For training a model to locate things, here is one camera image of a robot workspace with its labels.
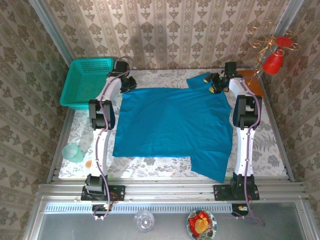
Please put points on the blue t-shirt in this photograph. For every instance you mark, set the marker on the blue t-shirt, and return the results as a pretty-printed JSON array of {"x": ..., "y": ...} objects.
[{"x": 172, "y": 120}]

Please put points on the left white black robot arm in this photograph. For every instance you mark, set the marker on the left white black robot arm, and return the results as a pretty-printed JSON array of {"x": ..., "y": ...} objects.
[{"x": 100, "y": 150}]

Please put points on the orange wooden stand base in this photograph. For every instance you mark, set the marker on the orange wooden stand base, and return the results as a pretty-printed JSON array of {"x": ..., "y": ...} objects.
[{"x": 255, "y": 87}]

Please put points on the teal plastic basket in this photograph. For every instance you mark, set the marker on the teal plastic basket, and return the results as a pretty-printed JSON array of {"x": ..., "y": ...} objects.
[{"x": 82, "y": 82}]

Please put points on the red wine glass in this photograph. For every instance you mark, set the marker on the red wine glass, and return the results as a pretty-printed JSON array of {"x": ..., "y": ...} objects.
[{"x": 272, "y": 63}]

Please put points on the floral table cover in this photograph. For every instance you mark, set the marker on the floral table cover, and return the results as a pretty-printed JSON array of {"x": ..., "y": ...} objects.
[{"x": 150, "y": 167}]

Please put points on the pale green plastic cup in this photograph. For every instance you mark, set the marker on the pale green plastic cup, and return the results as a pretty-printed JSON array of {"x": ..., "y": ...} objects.
[{"x": 71, "y": 151}]

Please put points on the black connector box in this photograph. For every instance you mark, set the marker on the black connector box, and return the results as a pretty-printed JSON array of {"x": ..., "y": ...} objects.
[
  {"x": 237, "y": 208},
  {"x": 100, "y": 208}
]

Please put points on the clear glass cup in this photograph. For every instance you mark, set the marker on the clear glass cup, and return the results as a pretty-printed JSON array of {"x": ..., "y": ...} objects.
[{"x": 143, "y": 221}]

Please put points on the red foil wrapper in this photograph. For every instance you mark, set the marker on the red foil wrapper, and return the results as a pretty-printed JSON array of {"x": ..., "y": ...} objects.
[{"x": 192, "y": 221}]

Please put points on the floral patterned plate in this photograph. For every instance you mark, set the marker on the floral patterned plate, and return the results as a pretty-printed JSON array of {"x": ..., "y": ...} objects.
[{"x": 212, "y": 226}]

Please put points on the aluminium frame rail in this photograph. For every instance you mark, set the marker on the aluminium frame rail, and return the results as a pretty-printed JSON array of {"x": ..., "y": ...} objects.
[{"x": 170, "y": 192}]

